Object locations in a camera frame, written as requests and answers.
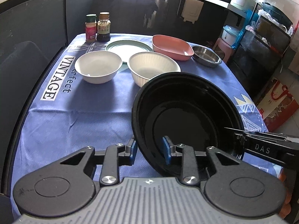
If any large black plastic bowl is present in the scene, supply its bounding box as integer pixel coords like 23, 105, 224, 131
131, 72, 244, 176

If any ribbed white bowl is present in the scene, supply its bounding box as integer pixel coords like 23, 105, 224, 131
127, 52, 181, 88

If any person's right hand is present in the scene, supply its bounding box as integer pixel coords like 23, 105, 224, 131
278, 168, 292, 219

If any red patterned paper bag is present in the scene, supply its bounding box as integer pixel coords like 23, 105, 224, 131
257, 77, 298, 132

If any blue printed tablecloth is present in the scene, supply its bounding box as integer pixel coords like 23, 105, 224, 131
11, 34, 268, 220

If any small white bowl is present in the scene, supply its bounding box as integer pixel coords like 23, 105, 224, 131
75, 51, 123, 84

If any stainless steel bowl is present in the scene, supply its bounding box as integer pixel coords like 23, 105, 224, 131
192, 46, 222, 68

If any black storage rack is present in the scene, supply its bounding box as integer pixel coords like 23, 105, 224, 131
228, 3, 293, 101

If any pink rectangular dish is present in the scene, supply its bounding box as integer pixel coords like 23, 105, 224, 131
152, 34, 194, 61

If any green round plate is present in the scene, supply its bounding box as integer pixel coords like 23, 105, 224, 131
105, 40, 152, 64

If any pink plastic stool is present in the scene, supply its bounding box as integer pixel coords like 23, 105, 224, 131
212, 38, 234, 63

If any small white rice cooker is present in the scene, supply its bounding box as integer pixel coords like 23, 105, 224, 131
221, 25, 240, 46

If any dark sauce bottle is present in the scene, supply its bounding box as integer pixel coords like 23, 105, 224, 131
97, 12, 111, 42

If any red spice jar green lid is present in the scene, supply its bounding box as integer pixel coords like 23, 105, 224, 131
85, 14, 97, 43

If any white hanging bin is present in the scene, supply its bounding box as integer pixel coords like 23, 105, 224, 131
181, 0, 204, 24

